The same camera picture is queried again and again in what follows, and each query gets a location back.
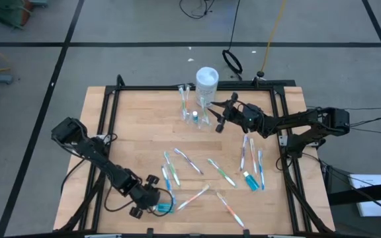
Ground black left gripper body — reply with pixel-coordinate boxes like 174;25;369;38
129;175;161;219

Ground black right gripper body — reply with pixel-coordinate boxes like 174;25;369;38
216;93;251;133

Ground white wipes canister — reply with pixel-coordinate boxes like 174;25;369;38
194;66;220;107

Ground clear plastic organizer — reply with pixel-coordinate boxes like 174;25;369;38
178;84;214;130

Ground white pink toothbrush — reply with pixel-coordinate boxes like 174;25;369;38
176;184;211;212

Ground black bar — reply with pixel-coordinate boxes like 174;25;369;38
327;180;381;206

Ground white booklet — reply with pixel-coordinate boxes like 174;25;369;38
348;173;381;218

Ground green and orange bundle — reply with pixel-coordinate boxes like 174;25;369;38
0;0;33;30

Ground coiled black floor cable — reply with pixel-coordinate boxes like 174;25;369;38
222;0;243;81

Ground long yellow floor cable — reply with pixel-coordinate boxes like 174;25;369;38
259;0;288;79

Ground black aluminium table frame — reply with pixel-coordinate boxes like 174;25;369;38
54;74;336;238

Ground looped black floor cable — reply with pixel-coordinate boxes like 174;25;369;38
178;0;216;20

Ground thin black floor cable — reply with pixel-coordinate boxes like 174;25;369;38
306;104;381;112

